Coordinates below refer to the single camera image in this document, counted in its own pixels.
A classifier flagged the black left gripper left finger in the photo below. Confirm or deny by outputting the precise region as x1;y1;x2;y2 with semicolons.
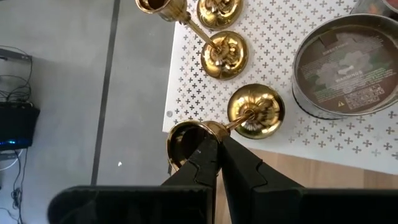
46;136;221;224

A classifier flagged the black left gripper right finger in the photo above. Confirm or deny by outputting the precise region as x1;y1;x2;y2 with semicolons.
220;136;398;224

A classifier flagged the short brass candlestick holder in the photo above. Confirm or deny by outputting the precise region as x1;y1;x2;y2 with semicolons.
166;83;285;172

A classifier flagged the medium brass candlestick holder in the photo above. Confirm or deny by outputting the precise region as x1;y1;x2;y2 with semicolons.
135;0;249;81

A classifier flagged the silver candle jar picture label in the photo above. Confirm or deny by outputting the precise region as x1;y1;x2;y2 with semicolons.
291;14;398;121

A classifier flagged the tall brass candlestick holder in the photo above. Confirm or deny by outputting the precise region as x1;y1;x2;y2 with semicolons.
196;0;244;31

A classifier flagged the white perforated metal shelf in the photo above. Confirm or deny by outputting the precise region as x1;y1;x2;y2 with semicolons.
162;0;398;175

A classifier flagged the black device blue light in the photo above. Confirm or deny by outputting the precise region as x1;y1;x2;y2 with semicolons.
0;101;40;152

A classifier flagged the thin black cable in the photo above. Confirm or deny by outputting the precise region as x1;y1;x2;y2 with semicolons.
0;149;29;224
0;54;34;103

